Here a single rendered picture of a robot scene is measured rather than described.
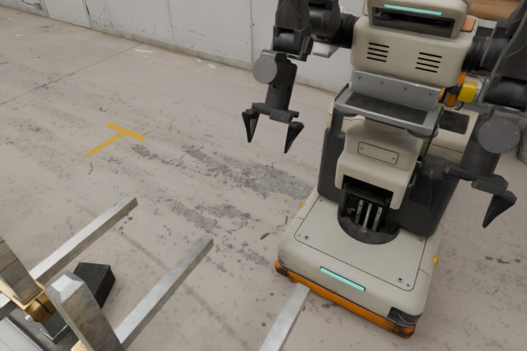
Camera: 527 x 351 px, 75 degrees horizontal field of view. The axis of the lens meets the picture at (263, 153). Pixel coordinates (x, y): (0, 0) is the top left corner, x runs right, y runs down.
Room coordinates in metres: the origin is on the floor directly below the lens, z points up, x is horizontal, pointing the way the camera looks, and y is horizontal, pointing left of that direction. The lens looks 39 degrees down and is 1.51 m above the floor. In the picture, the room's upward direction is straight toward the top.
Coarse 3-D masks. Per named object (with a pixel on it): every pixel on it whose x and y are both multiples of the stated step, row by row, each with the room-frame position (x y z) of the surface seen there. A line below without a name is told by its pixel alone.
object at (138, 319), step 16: (208, 240) 0.50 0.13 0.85; (192, 256) 0.46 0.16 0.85; (176, 272) 0.42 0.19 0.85; (160, 288) 0.38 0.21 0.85; (176, 288) 0.40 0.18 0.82; (144, 304) 0.35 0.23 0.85; (160, 304) 0.36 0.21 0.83; (128, 320) 0.32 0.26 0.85; (144, 320) 0.32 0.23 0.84; (128, 336) 0.29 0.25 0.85
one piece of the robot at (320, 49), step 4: (340, 8) 1.00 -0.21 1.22; (340, 12) 1.00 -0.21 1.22; (316, 44) 0.97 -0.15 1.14; (320, 44) 0.96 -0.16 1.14; (324, 44) 0.96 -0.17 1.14; (316, 48) 0.96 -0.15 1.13; (320, 48) 0.95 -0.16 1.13; (324, 48) 0.95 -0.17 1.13; (328, 48) 0.94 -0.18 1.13; (316, 52) 0.95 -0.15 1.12; (320, 52) 0.95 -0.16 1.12; (324, 52) 0.94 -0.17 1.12; (328, 52) 0.94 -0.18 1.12; (324, 56) 0.94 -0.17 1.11; (328, 56) 0.93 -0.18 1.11
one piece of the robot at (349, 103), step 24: (360, 72) 0.86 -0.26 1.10; (336, 96) 0.82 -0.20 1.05; (360, 96) 0.83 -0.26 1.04; (384, 96) 0.82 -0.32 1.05; (408, 96) 0.79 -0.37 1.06; (432, 96) 0.76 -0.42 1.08; (336, 120) 0.84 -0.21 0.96; (384, 120) 0.73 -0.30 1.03; (408, 120) 0.72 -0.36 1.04; (432, 120) 0.71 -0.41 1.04
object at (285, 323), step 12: (300, 288) 0.38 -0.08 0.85; (288, 300) 0.36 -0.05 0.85; (300, 300) 0.36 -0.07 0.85; (288, 312) 0.33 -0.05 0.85; (300, 312) 0.35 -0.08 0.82; (276, 324) 0.31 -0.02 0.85; (288, 324) 0.31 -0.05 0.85; (276, 336) 0.29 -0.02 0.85; (288, 336) 0.30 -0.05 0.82; (264, 348) 0.27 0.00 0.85; (276, 348) 0.27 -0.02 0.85
